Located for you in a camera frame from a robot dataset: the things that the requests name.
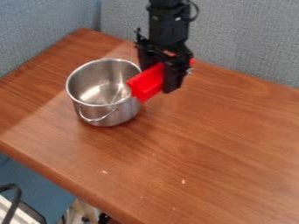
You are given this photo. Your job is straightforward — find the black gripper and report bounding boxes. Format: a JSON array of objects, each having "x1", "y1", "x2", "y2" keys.
[{"x1": 134, "y1": 5, "x2": 193, "y2": 94}]

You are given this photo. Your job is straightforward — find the red plastic block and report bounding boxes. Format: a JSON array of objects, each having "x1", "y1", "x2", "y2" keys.
[{"x1": 125, "y1": 62, "x2": 165, "y2": 102}]

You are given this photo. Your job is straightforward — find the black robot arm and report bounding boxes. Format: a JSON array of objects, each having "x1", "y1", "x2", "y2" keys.
[{"x1": 134, "y1": 0, "x2": 200, "y2": 94}]

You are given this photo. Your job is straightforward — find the metal pot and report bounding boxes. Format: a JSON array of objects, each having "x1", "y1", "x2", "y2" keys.
[{"x1": 65, "y1": 58, "x2": 141, "y2": 127}]

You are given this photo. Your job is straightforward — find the black chair frame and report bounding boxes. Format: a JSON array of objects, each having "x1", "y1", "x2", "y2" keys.
[{"x1": 0, "y1": 184, "x2": 46, "y2": 224}]

